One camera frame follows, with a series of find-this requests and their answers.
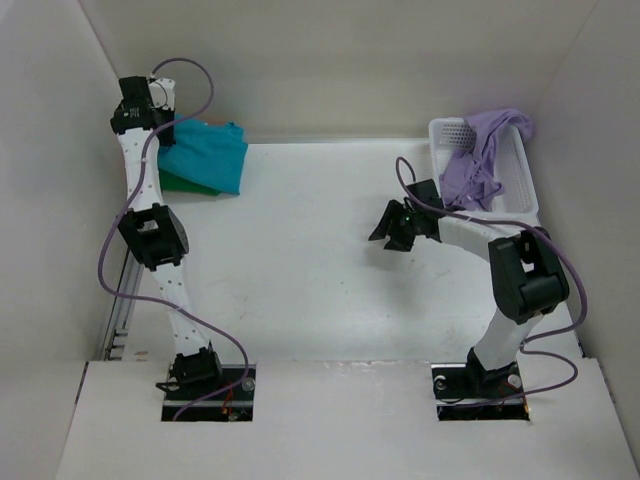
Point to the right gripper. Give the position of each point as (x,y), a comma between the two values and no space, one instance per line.
(396,226)

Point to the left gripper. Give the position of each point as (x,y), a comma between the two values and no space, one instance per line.
(133,114)

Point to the green t shirt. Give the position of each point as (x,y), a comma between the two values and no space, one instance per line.
(173,183)

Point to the teal t shirt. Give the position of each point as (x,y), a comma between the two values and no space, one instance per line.
(209,155)

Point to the lilac t shirt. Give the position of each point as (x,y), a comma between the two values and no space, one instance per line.
(468,182)

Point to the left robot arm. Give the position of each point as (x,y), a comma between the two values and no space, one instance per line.
(153,233)

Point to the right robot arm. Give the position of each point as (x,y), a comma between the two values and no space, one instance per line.
(527,281)

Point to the white laundry basket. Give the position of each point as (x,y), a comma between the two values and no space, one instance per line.
(518,200)

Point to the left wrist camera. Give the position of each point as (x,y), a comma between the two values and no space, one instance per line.
(162,92)

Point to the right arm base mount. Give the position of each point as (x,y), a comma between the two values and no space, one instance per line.
(461,395)

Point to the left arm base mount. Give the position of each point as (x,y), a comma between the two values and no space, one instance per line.
(233,403)

